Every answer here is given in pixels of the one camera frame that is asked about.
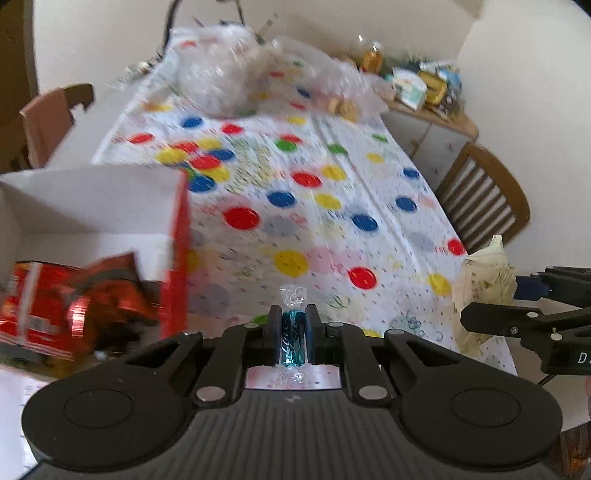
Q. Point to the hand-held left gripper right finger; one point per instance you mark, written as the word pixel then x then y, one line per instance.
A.
pixel 313 334

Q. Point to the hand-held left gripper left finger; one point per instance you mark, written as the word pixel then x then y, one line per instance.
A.
pixel 273 334

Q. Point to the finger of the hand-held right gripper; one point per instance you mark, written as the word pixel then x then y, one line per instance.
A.
pixel 533 286
pixel 508 318

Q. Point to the blue candy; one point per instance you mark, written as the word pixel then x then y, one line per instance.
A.
pixel 292 337

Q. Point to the cream snack packet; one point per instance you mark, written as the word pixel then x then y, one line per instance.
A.
pixel 485 286

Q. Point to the red brown snack packet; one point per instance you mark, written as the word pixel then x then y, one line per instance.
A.
pixel 115 295

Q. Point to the red cardboard box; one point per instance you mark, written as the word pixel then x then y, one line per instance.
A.
pixel 92 198

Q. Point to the wooden chair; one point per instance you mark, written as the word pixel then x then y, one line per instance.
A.
pixel 512 184
pixel 83 94

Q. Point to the balloon print tablecloth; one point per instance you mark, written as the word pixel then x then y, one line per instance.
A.
pixel 323 230

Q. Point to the white wooden cabinet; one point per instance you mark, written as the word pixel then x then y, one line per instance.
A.
pixel 429 143

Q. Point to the white tissue box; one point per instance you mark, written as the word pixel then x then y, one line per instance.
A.
pixel 408 87

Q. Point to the plastic bag of biscuits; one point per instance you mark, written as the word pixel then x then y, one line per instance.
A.
pixel 351 97

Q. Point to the large clear plastic bag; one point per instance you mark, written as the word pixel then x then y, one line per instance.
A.
pixel 217 74

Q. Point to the crumpled clear plastic bag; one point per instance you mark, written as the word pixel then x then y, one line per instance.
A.
pixel 309 60

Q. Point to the yellow bottle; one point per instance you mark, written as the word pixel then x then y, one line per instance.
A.
pixel 371 60

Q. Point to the clear glass jar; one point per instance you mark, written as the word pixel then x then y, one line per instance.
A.
pixel 360 46

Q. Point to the pink towel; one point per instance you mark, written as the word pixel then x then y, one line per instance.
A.
pixel 46 129

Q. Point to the silver desk lamp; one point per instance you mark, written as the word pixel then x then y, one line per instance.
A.
pixel 165 27

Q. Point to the brown wooden door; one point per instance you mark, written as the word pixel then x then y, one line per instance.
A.
pixel 14 46

